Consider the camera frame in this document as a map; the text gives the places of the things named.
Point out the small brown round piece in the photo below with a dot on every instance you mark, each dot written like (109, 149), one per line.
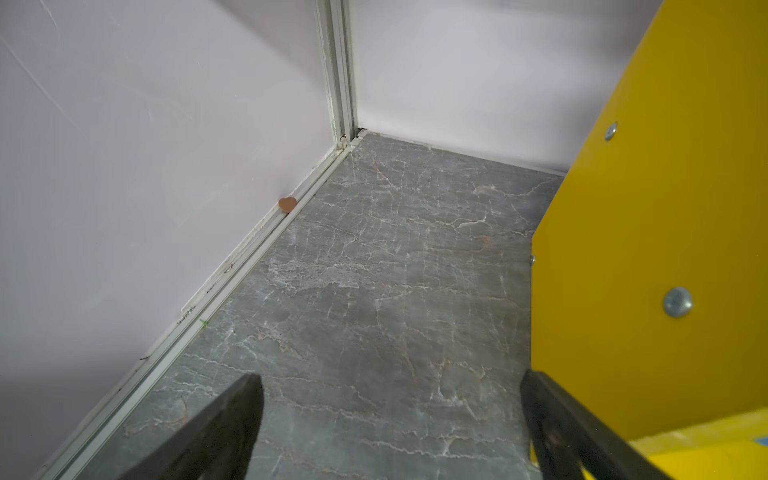
(287, 204)

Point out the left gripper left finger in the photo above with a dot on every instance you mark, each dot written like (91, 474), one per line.
(216, 444)

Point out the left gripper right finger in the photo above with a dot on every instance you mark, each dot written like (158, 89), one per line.
(570, 442)

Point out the yellow rack pink blue shelves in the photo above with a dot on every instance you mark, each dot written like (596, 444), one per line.
(649, 285)

